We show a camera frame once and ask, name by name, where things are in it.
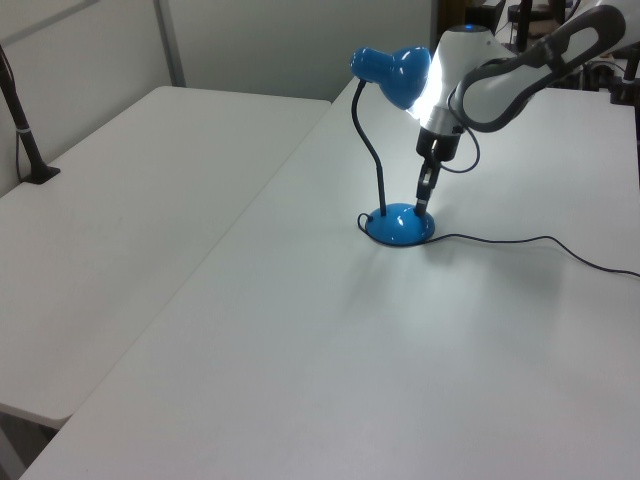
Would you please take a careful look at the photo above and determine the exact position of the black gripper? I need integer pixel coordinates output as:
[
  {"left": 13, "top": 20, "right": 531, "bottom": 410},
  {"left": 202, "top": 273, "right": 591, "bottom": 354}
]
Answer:
[{"left": 415, "top": 125, "right": 462, "bottom": 216}]

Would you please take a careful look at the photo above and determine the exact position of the blue gooseneck desk lamp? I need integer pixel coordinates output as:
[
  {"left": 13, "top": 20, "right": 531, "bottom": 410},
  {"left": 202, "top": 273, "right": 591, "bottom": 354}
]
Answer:
[{"left": 348, "top": 45, "right": 437, "bottom": 248}]

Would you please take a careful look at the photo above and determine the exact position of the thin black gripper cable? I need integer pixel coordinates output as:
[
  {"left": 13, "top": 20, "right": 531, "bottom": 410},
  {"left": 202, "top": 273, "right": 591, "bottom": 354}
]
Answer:
[{"left": 441, "top": 125, "right": 483, "bottom": 174}]

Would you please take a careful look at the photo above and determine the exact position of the black lamp power cable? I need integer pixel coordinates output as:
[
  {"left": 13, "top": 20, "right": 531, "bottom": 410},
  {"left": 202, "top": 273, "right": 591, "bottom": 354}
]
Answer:
[{"left": 356, "top": 211, "right": 640, "bottom": 278}]

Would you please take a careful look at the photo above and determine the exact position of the black clamp mount with pole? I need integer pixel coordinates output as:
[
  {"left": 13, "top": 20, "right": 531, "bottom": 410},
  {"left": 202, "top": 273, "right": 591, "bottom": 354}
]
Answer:
[{"left": 606, "top": 34, "right": 640, "bottom": 107}]

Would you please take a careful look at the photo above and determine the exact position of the grey partition frame post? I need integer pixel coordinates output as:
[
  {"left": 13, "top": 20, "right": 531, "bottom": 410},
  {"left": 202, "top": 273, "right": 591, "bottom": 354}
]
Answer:
[{"left": 153, "top": 0, "right": 188, "bottom": 89}]

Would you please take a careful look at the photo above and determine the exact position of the black clamped camera stand pole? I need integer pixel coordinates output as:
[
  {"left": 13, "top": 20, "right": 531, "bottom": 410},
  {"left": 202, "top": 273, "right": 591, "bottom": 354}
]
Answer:
[{"left": 0, "top": 43, "right": 62, "bottom": 185}]

